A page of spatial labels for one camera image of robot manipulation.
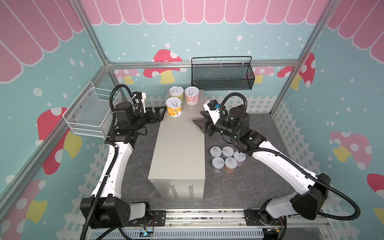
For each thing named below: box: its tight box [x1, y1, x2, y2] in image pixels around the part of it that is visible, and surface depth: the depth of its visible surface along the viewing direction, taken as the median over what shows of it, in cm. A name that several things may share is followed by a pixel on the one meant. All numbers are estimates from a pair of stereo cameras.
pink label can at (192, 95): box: [184, 86, 200, 105], surface depth 76 cm
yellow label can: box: [165, 97, 183, 117], surface depth 71 cm
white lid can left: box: [209, 145, 223, 157], surface depth 94 cm
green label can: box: [169, 86, 184, 104], surface depth 76 cm
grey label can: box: [211, 156, 225, 173], surface depth 89 cm
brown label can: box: [224, 157, 238, 174], surface depth 90 cm
